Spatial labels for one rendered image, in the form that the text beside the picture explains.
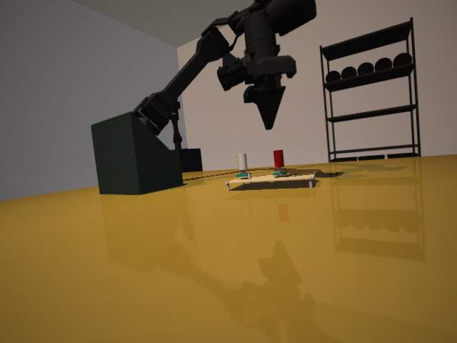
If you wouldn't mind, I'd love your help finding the beige rectangular board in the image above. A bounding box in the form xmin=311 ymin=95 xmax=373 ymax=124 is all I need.
xmin=224 ymin=150 xmax=316 ymax=192

